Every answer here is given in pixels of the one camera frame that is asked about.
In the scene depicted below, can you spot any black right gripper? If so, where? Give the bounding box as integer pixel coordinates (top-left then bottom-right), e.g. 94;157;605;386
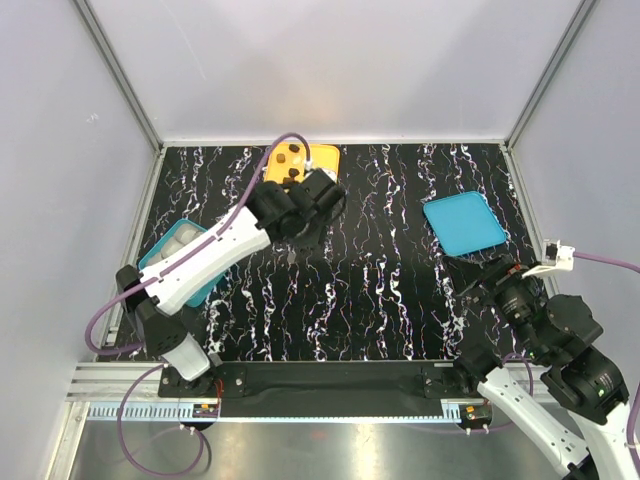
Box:
440;251;548;360

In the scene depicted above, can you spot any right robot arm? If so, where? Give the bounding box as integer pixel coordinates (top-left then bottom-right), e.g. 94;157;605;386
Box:
449;244;639;479

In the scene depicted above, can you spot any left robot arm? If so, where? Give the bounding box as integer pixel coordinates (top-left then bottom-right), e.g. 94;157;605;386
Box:
116;169;346;396

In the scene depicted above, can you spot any blue chocolate tin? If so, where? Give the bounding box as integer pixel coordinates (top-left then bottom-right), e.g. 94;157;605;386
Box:
137;219;226;308

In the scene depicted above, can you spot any yellow tray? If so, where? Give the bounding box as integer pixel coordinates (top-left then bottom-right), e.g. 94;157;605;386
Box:
264;142;340;185

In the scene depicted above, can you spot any blue tin lid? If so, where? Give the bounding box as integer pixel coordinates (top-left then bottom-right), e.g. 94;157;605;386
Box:
423;191;507;257

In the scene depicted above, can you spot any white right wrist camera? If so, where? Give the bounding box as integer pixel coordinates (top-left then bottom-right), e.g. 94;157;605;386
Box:
522;239;575;278

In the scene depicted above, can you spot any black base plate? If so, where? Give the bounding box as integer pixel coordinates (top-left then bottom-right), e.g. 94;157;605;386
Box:
158;360;485;424

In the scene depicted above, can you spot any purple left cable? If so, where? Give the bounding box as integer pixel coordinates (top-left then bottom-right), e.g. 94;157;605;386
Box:
84;132;316;474

